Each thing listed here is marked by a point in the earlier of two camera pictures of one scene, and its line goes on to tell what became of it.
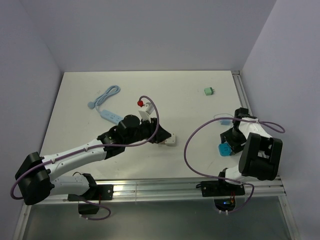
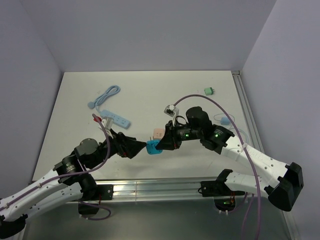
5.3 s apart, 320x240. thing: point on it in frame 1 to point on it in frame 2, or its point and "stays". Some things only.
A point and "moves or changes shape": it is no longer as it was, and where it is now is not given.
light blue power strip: [111, 116] stays
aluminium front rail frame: [272, 186] stays
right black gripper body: [235, 138] to [176, 131]
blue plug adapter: [225, 149] moves or changes shape
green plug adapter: [209, 91] stays
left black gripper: [161, 135] to [126, 146]
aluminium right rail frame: [238, 78] stays
